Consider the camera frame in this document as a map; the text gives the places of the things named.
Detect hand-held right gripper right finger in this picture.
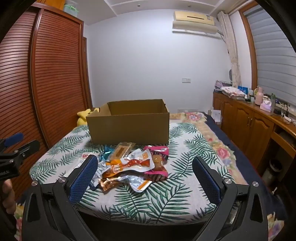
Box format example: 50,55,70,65
192,156,270,241

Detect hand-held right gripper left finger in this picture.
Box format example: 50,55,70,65
22,154,100,241

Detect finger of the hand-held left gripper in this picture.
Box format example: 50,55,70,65
0,133,24,149
13,140,40,161

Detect clear snack bar packet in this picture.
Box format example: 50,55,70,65
115,142,136,160

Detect orange crayfish snack packet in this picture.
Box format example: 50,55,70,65
102,148,156,178

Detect pink snack packet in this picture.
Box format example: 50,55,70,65
139,145,170,182

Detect silver packet with orange label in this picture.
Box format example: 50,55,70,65
128,175,153,192

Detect brown cardboard box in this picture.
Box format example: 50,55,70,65
86,99,170,146

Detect person's left hand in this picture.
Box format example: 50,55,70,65
2,179,16,209

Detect small orange snack packet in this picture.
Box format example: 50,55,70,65
98,177,121,192

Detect blue candy wrapper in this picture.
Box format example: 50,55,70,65
99,146,114,162

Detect floral blanket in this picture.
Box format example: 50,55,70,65
170,112,285,241

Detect navy bed sheet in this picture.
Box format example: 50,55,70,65
201,112,289,220

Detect leaf print blanket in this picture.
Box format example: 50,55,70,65
30,122,234,227

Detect yellow plush toy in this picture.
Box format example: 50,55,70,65
77,107,100,127

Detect white paper bag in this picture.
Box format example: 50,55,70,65
211,109,222,124

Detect dark trash bin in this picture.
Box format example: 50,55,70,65
262,159,283,186

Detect wooden cabinet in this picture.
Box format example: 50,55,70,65
213,91,296,183

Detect wooden slatted wardrobe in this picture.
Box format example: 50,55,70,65
0,3,93,200

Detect floral folded cloth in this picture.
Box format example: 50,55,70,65
220,86,245,97

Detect pink tissue box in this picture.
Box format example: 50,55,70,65
260,100,272,113

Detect purple folded cloth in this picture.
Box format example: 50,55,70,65
215,80,232,90

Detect pink kettle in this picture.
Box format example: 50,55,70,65
253,87,264,106

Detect power strip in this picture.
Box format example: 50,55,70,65
274,102,293,124

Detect grey window blind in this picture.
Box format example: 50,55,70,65
245,9,296,109

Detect cream curtain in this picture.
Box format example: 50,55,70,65
217,11,242,88

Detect green-lidded storage box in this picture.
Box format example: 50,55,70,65
63,0,80,17

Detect wall air conditioner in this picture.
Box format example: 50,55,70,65
171,10,220,35

